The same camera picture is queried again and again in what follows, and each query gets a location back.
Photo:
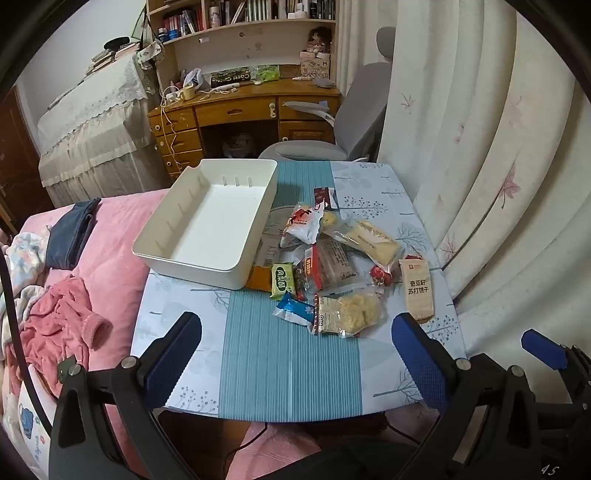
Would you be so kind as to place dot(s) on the beige cracker packet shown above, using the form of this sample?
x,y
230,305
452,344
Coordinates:
x,y
415,290

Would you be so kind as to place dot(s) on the red striped small packet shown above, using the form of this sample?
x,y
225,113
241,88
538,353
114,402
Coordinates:
x,y
310,270

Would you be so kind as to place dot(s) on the dark printed tray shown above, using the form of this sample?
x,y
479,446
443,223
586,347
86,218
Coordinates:
x,y
233,78

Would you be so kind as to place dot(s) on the white plastic bag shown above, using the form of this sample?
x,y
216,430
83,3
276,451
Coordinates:
x,y
196,78

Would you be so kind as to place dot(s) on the dark bag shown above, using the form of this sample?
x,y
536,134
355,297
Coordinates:
x,y
239,146

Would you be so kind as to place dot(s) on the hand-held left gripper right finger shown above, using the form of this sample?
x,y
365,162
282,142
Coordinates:
x,y
422,364

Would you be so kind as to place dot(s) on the orange and white snack packet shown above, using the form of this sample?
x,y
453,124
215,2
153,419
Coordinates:
x,y
258,277

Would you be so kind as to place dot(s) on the navy cloth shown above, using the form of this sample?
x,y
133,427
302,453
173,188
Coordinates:
x,y
69,235

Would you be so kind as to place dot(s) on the blue printed tablecloth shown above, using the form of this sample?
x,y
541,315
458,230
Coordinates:
x,y
286,369

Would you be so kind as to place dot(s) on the blue snack packet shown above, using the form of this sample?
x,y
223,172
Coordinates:
x,y
293,308

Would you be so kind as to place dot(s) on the white floral curtain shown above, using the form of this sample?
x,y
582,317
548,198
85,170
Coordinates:
x,y
461,115

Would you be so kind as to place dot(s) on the white plastic storage bin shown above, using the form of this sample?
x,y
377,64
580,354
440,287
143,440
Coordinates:
x,y
207,221

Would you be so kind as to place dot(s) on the dark cloth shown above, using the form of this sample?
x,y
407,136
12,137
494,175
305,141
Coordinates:
x,y
364,461

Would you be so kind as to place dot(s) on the cream mug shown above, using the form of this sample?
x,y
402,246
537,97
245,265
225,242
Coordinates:
x,y
189,92

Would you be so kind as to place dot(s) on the doll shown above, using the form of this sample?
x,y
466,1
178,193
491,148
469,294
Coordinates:
x,y
319,39

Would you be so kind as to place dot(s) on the grey office chair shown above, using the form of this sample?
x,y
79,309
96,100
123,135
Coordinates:
x,y
360,106

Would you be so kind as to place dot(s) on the stack of books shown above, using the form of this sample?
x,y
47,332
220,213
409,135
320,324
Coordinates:
x,y
108,55

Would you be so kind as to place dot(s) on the wooden desk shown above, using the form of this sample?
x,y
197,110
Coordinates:
x,y
240,108

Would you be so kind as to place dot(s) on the lace cloth covered furniture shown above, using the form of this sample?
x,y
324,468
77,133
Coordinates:
x,y
92,138

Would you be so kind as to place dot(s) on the small yellow snack packet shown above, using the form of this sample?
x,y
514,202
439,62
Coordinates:
x,y
331,219

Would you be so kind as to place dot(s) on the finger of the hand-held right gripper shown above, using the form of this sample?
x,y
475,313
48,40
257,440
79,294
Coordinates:
x,y
542,350

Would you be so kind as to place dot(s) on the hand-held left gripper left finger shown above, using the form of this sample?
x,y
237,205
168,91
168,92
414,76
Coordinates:
x,y
171,364

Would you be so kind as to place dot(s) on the small grey item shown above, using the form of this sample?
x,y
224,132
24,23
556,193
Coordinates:
x,y
325,83

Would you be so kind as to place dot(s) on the red and white snack bag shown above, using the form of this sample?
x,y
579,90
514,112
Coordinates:
x,y
302,224

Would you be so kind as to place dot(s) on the small green pastry packet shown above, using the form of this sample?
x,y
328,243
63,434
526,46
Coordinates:
x,y
282,279

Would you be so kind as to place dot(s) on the dark red snack packet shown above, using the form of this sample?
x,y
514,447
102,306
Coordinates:
x,y
323,196

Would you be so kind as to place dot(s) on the white cloth blue cartoon print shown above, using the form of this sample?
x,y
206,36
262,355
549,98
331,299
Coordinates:
x,y
23,420

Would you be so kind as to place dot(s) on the dark green phone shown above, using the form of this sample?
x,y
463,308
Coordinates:
x,y
64,367

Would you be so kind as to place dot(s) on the small red candy packet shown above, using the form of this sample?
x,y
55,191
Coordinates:
x,y
381,276
413,259

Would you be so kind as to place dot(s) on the yellow cake packet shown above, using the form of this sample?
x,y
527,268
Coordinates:
x,y
369,237

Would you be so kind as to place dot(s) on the wooden bookshelf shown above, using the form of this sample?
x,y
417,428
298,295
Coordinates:
x,y
258,39

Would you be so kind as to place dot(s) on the printed cardboard box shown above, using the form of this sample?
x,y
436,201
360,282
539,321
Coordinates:
x,y
315,64

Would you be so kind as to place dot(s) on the clear packet with brown label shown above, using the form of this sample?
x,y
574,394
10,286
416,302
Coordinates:
x,y
337,265

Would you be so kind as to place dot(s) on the white floral garment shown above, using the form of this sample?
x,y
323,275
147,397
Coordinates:
x,y
21,258

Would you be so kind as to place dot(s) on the pink fleece garment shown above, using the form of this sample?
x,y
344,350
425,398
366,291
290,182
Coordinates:
x,y
55,323

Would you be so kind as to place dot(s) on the floral fabric bag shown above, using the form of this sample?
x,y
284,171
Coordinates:
x,y
150,54

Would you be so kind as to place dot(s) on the brown wooden door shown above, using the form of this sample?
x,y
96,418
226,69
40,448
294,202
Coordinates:
x,y
18,152

